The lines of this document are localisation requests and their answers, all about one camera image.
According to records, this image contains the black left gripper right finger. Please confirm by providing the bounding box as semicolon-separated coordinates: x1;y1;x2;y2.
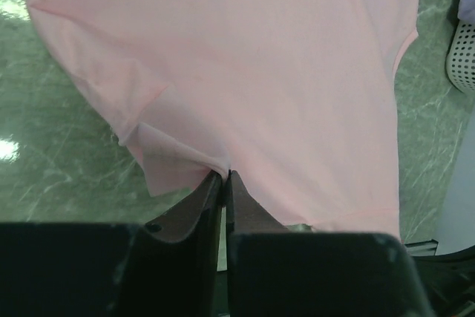
225;171;433;316

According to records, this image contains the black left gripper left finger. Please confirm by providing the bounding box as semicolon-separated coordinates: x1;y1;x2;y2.
1;172;222;316

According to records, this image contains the pink t shirt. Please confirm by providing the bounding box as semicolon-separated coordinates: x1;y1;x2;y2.
26;0;419;236

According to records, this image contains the white plastic laundry basket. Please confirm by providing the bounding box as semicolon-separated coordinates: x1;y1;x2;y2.
445;21;475;96

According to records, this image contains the lavender t shirt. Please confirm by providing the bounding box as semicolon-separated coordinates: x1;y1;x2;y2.
457;0;475;25

